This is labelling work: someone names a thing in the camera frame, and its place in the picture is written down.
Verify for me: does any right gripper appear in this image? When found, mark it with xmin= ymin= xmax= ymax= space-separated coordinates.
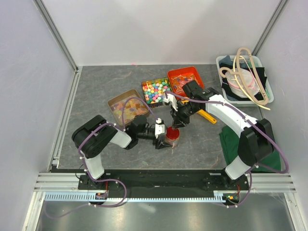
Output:
xmin=170 ymin=101 xmax=201 ymax=130

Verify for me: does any red jar lid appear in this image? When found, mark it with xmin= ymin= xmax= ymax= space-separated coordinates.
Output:
xmin=166 ymin=127 xmax=180 ymax=140

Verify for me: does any clear glass jar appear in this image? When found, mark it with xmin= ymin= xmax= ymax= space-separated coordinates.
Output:
xmin=165 ymin=136 xmax=180 ymax=148

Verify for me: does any yellow plastic scoop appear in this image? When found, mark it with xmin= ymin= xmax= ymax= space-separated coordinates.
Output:
xmin=177 ymin=100 xmax=217 ymax=124

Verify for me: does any brown tin of popsicle candies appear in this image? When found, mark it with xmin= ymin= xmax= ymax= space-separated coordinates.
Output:
xmin=108 ymin=89 xmax=149 ymax=126

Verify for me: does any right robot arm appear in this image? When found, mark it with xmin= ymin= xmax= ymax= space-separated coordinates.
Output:
xmin=163 ymin=80 xmax=275 ymax=190

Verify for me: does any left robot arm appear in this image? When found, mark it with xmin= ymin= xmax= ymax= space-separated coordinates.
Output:
xmin=72 ymin=115 xmax=172 ymax=189

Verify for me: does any tin of colourful star candies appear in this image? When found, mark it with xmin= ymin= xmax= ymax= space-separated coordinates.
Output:
xmin=141 ymin=78 xmax=172 ymax=108

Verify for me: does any orange box of candies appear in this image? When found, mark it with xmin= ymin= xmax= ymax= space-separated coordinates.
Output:
xmin=167 ymin=66 xmax=204 ymax=96

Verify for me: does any green cloth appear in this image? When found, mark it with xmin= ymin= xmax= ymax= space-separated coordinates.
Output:
xmin=219 ymin=126 xmax=281 ymax=171

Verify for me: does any white laundry basket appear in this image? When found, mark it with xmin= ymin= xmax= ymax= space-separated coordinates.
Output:
xmin=216 ymin=55 xmax=274 ymax=109

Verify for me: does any beige clothes hanger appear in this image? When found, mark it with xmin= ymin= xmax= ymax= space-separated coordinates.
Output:
xmin=219 ymin=47 xmax=270 ymax=111

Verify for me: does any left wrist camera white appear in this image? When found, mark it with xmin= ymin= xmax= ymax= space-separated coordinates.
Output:
xmin=154 ymin=118 xmax=167 ymax=139

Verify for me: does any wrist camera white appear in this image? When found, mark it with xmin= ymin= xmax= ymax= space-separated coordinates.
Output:
xmin=154 ymin=118 xmax=167 ymax=139
xmin=163 ymin=91 xmax=178 ymax=111

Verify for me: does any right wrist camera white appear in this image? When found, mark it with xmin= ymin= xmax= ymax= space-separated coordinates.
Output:
xmin=163 ymin=91 xmax=178 ymax=111

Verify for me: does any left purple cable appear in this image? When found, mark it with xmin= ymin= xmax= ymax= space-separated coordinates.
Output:
xmin=44 ymin=95 xmax=161 ymax=219

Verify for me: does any purple cable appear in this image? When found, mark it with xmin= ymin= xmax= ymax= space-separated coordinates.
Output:
xmin=44 ymin=95 xmax=161 ymax=219
xmin=165 ymin=90 xmax=289 ymax=209

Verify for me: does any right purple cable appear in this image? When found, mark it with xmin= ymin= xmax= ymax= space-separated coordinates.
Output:
xmin=165 ymin=90 xmax=289 ymax=209

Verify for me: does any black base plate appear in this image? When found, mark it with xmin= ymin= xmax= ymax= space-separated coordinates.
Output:
xmin=78 ymin=169 xmax=249 ymax=198

